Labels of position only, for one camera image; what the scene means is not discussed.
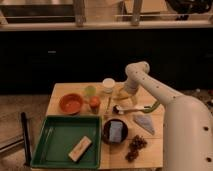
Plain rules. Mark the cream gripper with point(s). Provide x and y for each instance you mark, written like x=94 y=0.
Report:
x=133 y=99

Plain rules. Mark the yellow banana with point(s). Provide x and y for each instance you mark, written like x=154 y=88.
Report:
x=121 y=94

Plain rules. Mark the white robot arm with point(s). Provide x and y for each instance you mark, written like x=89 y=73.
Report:
x=188 y=123

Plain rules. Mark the green plastic tray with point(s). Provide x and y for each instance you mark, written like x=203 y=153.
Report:
x=59 y=135

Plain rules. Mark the wooden stick utensil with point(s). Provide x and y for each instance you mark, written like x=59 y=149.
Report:
x=107 y=108

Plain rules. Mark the grey triangular cloth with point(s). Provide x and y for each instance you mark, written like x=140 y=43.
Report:
x=144 y=121

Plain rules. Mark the white cup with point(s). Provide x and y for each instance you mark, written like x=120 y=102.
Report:
x=108 y=84

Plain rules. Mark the blue sponge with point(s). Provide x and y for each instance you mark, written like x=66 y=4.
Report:
x=115 y=131

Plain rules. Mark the orange cup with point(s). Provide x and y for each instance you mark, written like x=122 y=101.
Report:
x=94 y=104

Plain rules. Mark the dark brown bowl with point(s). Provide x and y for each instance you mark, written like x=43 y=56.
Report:
x=105 y=131

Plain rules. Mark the green cup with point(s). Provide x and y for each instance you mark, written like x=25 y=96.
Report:
x=90 y=91

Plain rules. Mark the brown dried fruit bunch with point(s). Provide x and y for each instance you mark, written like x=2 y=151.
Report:
x=137 y=143

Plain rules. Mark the orange bowl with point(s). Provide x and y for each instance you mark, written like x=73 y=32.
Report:
x=71 y=103

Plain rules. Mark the wooden block eraser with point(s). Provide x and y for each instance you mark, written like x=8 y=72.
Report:
x=79 y=149

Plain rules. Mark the black bar stand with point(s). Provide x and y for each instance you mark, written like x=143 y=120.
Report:
x=26 y=139

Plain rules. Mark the green handled dish brush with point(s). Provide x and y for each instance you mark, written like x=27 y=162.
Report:
x=138 y=108

